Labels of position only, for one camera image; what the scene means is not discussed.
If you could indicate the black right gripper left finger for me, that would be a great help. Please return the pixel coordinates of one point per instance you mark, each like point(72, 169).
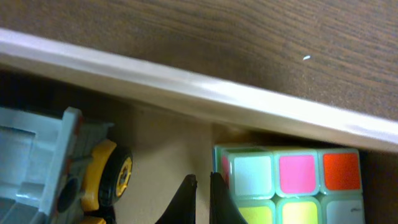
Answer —
point(182, 207)

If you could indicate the colourful puzzle cube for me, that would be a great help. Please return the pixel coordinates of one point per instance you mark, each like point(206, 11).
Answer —
point(293, 184)

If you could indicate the pink cardboard box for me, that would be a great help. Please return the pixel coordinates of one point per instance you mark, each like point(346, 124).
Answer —
point(218, 100)

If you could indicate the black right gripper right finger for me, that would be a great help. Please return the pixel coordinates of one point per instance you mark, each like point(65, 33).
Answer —
point(222, 207)

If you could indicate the yellow grey toy truck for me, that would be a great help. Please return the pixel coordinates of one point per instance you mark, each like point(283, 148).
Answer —
point(60, 169)

